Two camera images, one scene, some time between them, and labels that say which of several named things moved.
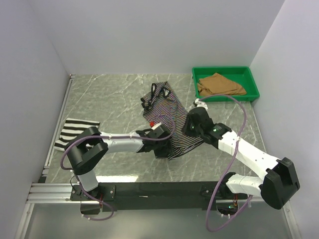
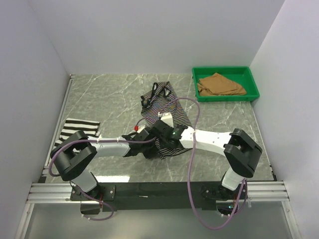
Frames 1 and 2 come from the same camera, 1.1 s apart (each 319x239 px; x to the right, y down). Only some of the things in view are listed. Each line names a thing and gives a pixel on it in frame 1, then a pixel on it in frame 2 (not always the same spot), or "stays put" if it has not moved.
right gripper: x=188 y=121 -> x=173 y=128
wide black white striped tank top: x=73 y=128 stays put
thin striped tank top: x=161 y=106 stays put
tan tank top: x=217 y=84 stays put
